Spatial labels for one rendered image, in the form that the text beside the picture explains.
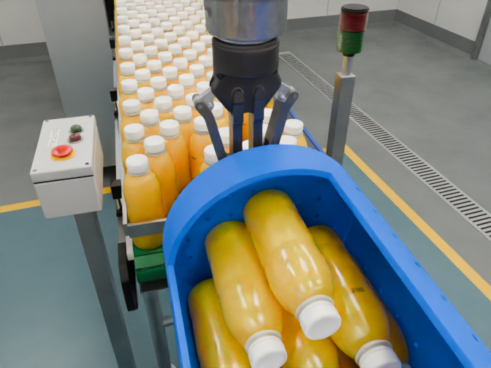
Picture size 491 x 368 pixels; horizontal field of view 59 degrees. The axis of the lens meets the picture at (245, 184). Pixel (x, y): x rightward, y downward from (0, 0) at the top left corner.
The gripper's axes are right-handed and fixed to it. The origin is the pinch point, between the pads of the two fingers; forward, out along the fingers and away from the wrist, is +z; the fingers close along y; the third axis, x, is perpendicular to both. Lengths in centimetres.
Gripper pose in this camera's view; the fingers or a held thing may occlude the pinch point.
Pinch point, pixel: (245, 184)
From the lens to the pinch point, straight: 59.9
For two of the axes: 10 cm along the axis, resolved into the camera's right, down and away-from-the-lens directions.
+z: 0.0, 8.1, 5.8
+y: -9.7, 1.4, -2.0
